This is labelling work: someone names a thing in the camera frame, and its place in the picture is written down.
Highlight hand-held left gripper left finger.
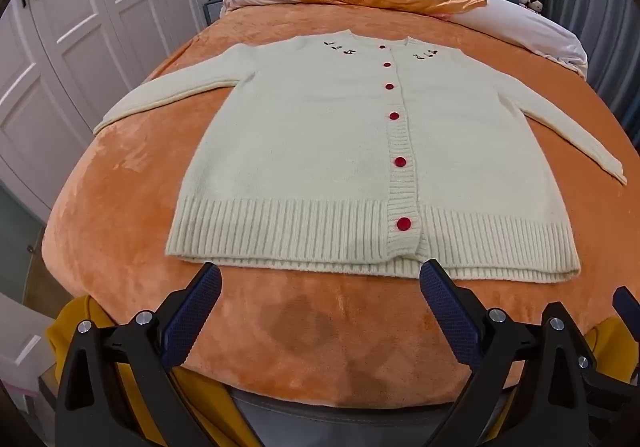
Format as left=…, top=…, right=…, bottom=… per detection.
left=55, top=262, right=266, bottom=447

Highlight white panelled wardrobe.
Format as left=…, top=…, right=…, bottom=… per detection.
left=0, top=0, right=221, bottom=218

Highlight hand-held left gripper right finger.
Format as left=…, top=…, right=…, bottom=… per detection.
left=419, top=258, right=618, bottom=447

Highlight grey-blue curtain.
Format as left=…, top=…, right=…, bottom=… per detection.
left=542, top=0, right=640, bottom=148

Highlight cream knit cardigan red buttons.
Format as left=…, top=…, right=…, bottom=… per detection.
left=92, top=28, right=628, bottom=284

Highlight white storage box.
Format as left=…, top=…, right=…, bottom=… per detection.
left=0, top=292, right=56, bottom=398

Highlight orange plush blanket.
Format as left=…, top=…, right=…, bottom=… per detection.
left=42, top=2, right=640, bottom=408

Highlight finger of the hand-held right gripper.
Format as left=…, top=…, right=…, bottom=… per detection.
left=613, top=286, right=640, bottom=325
left=575, top=354, right=640, bottom=410

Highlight person's yellow garment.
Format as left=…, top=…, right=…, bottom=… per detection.
left=45, top=294, right=640, bottom=447

